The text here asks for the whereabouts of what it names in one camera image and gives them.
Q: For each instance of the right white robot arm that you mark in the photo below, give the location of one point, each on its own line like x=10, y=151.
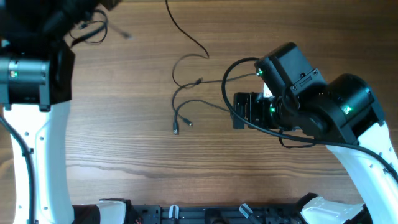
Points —
x=343, y=115

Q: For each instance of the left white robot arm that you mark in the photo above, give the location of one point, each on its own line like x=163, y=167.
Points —
x=36, y=89

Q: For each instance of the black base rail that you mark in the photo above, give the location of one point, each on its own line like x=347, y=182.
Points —
x=269, y=214

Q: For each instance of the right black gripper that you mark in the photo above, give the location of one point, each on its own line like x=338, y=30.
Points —
x=254, y=101

